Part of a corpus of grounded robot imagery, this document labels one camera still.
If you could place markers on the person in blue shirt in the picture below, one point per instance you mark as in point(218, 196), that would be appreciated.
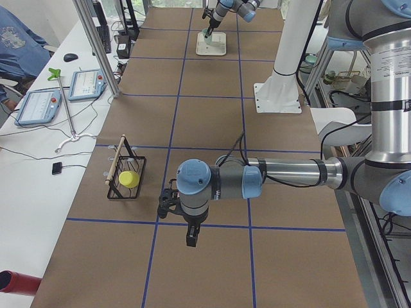
point(23, 53)

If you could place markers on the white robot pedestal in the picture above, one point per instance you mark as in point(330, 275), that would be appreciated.
point(279, 93)

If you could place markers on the small black box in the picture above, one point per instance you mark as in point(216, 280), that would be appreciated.
point(56, 168)

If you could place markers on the yellow cup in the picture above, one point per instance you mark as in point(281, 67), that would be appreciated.
point(129, 179)

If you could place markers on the black power adapter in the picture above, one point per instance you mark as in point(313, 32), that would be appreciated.
point(124, 46)

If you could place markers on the white plastic chair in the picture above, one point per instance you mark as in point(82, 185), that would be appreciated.
point(328, 119)

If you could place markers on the black keyboard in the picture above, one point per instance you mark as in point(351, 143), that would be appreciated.
point(104, 35)

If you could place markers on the near teach pendant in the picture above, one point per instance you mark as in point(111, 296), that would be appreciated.
point(38, 107)

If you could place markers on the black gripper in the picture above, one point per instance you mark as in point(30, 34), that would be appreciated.
point(214, 22)
point(192, 222)

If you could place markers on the black wire cup rack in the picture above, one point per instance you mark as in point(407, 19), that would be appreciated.
point(125, 158)

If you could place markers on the cream rabbit tray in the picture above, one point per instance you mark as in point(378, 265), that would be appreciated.
point(215, 45)

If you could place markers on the teach pendant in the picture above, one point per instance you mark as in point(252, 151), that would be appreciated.
point(38, 107)
point(88, 84)

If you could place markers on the far teach pendant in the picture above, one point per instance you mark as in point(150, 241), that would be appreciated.
point(88, 84)

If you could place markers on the black computer mouse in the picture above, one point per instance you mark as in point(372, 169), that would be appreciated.
point(69, 57)

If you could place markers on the pale green cup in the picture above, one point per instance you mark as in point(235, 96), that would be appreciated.
point(207, 40)

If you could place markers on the red cylinder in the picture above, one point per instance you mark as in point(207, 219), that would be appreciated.
point(18, 283)

